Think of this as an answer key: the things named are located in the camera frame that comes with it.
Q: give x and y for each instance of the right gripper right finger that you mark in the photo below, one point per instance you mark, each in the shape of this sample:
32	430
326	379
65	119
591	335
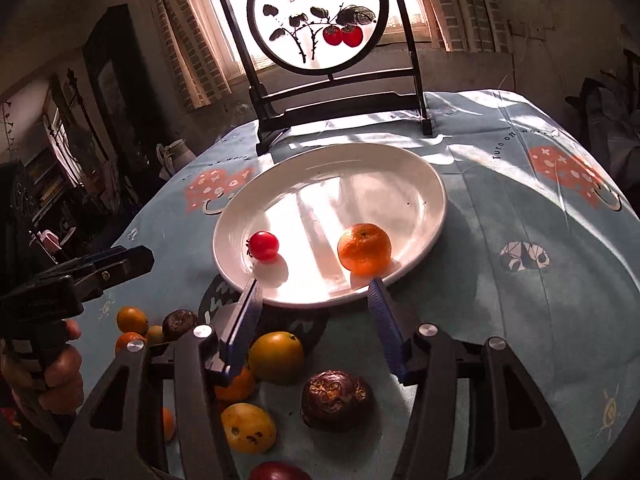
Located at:
512	431

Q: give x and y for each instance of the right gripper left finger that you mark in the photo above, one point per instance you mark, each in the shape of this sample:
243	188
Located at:
120	431

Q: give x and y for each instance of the dark red plum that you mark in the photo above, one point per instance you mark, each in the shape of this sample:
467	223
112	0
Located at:
278	471

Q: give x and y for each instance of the yellow green round fruit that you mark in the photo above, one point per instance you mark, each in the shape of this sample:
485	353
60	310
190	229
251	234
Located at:
277	357

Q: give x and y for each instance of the red cherry tomato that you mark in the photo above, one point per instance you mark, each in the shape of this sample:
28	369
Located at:
262	246

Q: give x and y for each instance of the orange mandarin with stem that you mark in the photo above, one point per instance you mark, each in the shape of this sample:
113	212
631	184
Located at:
365	249

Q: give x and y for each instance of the left hand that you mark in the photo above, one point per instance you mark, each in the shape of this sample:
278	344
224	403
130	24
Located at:
64	392

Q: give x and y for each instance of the small red tomato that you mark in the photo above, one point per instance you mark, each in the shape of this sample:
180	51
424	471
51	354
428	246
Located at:
169	424

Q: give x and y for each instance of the large ribbed mandarin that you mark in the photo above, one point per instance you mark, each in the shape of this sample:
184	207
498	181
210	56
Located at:
125	339

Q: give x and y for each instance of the yellow orange round fruit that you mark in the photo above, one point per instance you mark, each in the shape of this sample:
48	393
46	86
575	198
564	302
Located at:
132	320

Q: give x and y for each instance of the yellow spotted fruit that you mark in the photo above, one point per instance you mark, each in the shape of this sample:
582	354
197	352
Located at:
248	428

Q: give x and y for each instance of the small yellow fruit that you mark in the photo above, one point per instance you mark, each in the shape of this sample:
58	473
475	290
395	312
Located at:
154	335

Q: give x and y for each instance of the small orange fruit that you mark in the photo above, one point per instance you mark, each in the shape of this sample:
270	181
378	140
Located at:
241	388

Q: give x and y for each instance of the dark brown water chestnut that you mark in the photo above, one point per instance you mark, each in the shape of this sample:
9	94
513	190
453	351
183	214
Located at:
336	401
177	323

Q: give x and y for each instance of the light blue patterned tablecloth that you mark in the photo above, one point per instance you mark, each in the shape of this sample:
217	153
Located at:
539	247

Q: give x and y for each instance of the white thermos jug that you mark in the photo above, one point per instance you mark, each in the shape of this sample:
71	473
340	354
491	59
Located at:
173	158

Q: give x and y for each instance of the white oval plate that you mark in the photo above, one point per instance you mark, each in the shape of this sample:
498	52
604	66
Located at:
309	200

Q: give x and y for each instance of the left checkered curtain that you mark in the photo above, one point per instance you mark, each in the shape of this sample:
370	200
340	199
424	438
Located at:
199	53

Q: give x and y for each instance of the checkered curtain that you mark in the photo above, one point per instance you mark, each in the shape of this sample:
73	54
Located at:
199	53
468	26

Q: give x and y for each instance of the round painted table screen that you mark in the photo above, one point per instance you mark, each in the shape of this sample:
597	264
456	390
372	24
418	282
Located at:
292	48

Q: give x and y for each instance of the right checkered curtain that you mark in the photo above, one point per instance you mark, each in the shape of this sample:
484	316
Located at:
468	26

